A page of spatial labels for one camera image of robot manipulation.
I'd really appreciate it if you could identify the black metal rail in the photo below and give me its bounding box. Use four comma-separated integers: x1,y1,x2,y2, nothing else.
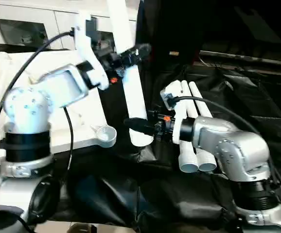
199,50,281,67

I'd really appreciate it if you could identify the white table top frame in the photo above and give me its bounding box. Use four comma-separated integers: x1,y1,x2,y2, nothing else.
0,51,118,168

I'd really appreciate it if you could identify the white glass-door cabinet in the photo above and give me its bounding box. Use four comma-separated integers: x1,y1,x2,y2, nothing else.
0,0,141,52

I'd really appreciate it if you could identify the black work mat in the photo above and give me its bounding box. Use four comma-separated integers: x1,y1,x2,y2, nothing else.
0,44,281,229

